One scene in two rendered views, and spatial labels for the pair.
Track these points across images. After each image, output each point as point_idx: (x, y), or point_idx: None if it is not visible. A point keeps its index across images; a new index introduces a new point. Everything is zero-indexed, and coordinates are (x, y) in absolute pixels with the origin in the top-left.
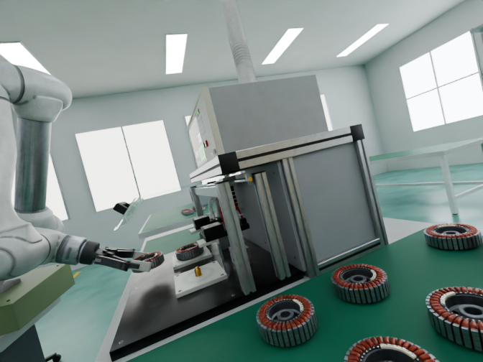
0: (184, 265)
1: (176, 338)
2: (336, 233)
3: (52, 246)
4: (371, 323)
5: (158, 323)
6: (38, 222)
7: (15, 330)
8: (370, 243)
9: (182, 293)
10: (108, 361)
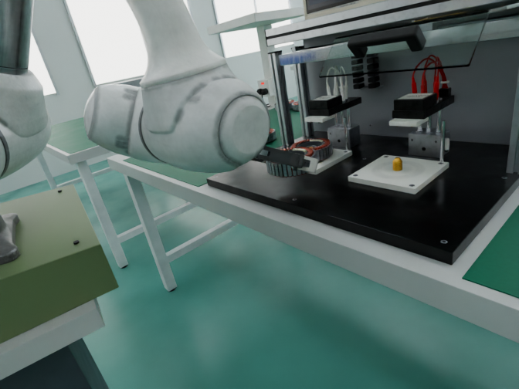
0: (326, 167)
1: (498, 227)
2: None
3: None
4: None
5: (456, 217)
6: (33, 96)
7: (111, 289)
8: None
9: (419, 187)
10: (442, 266)
